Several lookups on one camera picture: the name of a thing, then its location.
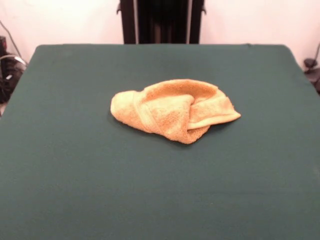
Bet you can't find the dark green table cloth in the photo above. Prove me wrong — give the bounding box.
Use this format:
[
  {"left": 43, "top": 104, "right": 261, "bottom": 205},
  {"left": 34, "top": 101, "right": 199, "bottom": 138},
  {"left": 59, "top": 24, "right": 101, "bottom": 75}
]
[{"left": 0, "top": 43, "right": 320, "bottom": 240}]

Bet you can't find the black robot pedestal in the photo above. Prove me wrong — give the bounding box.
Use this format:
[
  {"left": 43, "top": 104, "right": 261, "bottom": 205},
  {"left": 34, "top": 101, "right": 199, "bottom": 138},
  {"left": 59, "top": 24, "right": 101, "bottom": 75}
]
[{"left": 116, "top": 0, "right": 207, "bottom": 45}]

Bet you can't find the yellow terry towel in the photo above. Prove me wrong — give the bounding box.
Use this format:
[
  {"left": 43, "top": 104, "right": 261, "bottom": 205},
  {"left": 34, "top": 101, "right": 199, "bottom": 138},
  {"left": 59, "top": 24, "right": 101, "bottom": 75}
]
[{"left": 110, "top": 78, "right": 242, "bottom": 145}]

